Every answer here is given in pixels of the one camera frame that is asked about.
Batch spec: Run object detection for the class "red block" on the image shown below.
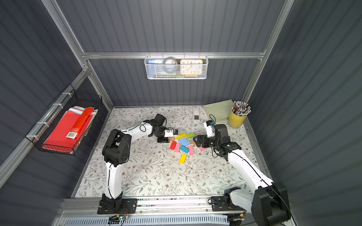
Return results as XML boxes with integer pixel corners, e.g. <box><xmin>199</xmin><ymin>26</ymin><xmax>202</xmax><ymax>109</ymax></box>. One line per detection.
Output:
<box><xmin>170</xmin><ymin>141</ymin><xmax>177</xmax><ymax>150</ymax></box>

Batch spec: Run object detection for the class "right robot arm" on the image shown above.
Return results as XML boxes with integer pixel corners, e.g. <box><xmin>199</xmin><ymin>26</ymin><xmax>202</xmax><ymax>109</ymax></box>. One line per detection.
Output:
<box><xmin>193</xmin><ymin>120</ymin><xmax>292</xmax><ymax>226</ymax></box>

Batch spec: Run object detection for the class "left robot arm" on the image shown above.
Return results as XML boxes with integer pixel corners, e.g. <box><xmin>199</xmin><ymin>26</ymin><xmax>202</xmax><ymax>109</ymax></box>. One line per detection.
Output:
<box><xmin>102</xmin><ymin>114</ymin><xmax>168</xmax><ymax>199</ymax></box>

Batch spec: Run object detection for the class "yellow pencil cup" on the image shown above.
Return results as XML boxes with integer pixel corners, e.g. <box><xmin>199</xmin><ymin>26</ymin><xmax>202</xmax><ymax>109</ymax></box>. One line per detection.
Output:
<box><xmin>228</xmin><ymin>111</ymin><xmax>247</xmax><ymax>128</ymax></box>

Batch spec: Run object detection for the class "yellow block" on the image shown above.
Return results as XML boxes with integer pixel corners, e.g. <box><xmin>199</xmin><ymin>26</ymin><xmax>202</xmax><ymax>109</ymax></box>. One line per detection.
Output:
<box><xmin>174</xmin><ymin>133</ymin><xmax>187</xmax><ymax>140</ymax></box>
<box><xmin>179</xmin><ymin>154</ymin><xmax>187</xmax><ymax>164</ymax></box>

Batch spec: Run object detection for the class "natural wood block lower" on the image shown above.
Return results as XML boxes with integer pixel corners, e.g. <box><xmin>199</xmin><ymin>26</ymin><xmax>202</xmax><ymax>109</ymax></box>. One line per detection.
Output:
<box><xmin>190</xmin><ymin>139</ymin><xmax>196</xmax><ymax>147</ymax></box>

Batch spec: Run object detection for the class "light blue block left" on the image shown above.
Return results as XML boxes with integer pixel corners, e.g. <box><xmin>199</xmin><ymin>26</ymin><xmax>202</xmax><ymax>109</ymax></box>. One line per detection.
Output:
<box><xmin>178</xmin><ymin>138</ymin><xmax>188</xmax><ymax>146</ymax></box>

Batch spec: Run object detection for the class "light blue block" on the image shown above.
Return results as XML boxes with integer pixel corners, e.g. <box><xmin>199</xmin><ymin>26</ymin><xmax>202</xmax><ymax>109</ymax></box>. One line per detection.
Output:
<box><xmin>178</xmin><ymin>138</ymin><xmax>188</xmax><ymax>146</ymax></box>
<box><xmin>180</xmin><ymin>138</ymin><xmax>191</xmax><ymax>146</ymax></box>

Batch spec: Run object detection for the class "pale green book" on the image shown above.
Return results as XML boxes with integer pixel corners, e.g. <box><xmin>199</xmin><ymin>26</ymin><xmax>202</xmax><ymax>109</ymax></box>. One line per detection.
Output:
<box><xmin>203</xmin><ymin>99</ymin><xmax>233</xmax><ymax>123</ymax></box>

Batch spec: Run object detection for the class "light blue block right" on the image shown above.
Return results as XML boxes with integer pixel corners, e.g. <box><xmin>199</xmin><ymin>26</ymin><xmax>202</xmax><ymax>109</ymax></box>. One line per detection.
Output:
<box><xmin>180</xmin><ymin>138</ymin><xmax>191</xmax><ymax>146</ymax></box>

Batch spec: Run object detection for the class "teal block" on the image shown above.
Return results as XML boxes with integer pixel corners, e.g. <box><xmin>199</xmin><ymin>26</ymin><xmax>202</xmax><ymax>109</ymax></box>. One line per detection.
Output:
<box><xmin>180</xmin><ymin>145</ymin><xmax>189</xmax><ymax>153</ymax></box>

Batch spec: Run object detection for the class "white remote control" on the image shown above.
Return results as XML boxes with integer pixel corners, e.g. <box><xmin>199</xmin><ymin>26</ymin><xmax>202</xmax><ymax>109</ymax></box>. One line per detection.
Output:
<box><xmin>193</xmin><ymin>106</ymin><xmax>200</xmax><ymax>121</ymax></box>

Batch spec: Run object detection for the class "yellow block front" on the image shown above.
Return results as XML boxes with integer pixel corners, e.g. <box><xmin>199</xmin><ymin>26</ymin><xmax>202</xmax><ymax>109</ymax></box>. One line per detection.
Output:
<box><xmin>179</xmin><ymin>154</ymin><xmax>187</xmax><ymax>164</ymax></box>

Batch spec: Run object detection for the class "orange alarm clock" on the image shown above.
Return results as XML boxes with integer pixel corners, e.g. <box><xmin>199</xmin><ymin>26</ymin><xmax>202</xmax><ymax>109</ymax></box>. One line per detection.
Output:
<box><xmin>180</xmin><ymin>59</ymin><xmax>204</xmax><ymax>76</ymax></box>

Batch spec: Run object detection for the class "red folders stack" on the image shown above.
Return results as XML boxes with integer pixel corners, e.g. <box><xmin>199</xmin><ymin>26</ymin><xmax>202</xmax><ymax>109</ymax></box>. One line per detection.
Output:
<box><xmin>42</xmin><ymin>106</ymin><xmax>98</xmax><ymax>154</ymax></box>

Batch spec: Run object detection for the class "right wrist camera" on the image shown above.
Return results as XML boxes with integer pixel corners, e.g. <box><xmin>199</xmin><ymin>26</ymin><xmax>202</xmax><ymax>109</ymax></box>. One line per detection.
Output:
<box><xmin>204</xmin><ymin>120</ymin><xmax>215</xmax><ymax>137</ymax></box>

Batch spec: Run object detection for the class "white wire wall basket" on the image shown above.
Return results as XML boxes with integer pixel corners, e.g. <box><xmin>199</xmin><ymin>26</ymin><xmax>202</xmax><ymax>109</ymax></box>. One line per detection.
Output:
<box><xmin>144</xmin><ymin>54</ymin><xmax>209</xmax><ymax>80</ymax></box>

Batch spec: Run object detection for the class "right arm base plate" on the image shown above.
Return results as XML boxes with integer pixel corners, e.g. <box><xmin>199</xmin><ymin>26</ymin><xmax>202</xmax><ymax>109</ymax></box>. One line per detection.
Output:
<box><xmin>208</xmin><ymin>196</ymin><xmax>244</xmax><ymax>211</ymax></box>

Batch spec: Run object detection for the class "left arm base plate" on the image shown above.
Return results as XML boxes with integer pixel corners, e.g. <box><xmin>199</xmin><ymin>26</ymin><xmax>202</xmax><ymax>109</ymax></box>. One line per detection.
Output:
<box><xmin>97</xmin><ymin>197</ymin><xmax>138</xmax><ymax>215</ymax></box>

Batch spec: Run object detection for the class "black wire side basket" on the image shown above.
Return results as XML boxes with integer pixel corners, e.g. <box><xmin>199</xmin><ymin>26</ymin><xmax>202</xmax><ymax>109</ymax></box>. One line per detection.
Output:
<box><xmin>25</xmin><ymin>87</ymin><xmax>103</xmax><ymax>155</ymax></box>

